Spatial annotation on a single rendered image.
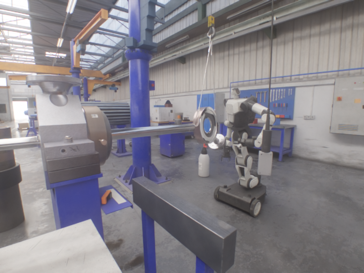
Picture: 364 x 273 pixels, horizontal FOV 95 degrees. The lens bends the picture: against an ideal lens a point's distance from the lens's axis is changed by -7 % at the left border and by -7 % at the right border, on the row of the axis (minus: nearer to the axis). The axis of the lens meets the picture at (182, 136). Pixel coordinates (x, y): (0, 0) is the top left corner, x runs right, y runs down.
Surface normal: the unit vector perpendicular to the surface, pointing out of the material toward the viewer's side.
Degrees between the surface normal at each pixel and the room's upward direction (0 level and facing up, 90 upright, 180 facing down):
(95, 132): 76
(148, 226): 90
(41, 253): 0
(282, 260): 0
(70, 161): 90
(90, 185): 90
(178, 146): 90
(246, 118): 105
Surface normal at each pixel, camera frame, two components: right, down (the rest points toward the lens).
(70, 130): 0.65, 0.11
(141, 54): 0.25, 0.73
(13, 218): 0.95, 0.05
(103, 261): 0.00, -0.99
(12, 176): 1.00, 0.00
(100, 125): 0.58, -0.32
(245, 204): -0.75, 0.10
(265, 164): -0.29, 0.15
